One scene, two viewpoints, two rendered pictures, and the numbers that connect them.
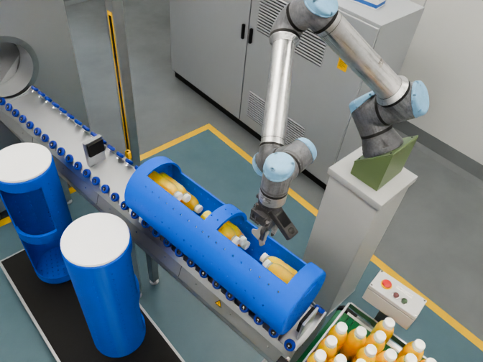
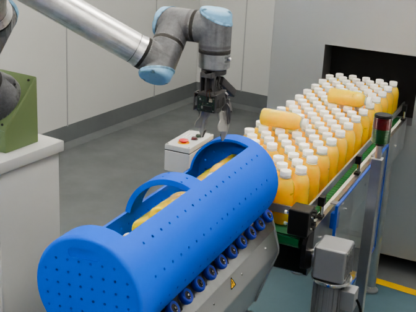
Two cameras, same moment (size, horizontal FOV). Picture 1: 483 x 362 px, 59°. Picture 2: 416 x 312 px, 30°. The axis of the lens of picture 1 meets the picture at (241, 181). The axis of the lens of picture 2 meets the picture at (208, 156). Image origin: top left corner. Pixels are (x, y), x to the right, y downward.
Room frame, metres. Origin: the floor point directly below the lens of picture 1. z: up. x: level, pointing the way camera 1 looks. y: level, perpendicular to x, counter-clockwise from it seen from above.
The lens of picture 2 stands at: (1.41, 1.99, 1.99)
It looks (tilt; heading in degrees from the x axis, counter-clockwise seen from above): 20 degrees down; 258
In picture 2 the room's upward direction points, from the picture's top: 3 degrees clockwise
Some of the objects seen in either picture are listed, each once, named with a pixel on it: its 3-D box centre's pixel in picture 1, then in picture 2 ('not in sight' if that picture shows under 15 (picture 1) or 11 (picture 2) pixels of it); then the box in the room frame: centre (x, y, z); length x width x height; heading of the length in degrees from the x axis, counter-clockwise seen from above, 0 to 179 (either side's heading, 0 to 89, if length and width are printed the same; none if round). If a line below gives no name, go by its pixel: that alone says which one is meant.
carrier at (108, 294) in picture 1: (109, 293); not in sight; (1.03, 0.58, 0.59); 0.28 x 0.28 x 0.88
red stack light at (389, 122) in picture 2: not in sight; (382, 122); (0.28, -0.41, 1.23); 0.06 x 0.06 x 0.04
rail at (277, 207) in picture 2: (321, 339); (247, 200); (0.75, -0.38, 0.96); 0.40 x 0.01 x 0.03; 144
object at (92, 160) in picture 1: (95, 151); not in sight; (1.58, 0.76, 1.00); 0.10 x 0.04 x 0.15; 144
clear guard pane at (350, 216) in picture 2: not in sight; (358, 229); (0.20, -0.66, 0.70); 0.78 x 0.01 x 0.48; 54
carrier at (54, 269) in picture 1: (43, 220); not in sight; (1.42, 1.07, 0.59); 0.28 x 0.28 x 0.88
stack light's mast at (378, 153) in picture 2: not in sight; (380, 136); (0.28, -0.41, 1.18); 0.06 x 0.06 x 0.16
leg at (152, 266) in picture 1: (151, 253); not in sight; (1.47, 0.49, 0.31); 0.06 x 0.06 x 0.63; 54
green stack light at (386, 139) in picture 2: not in sight; (381, 135); (0.28, -0.41, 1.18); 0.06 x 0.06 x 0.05
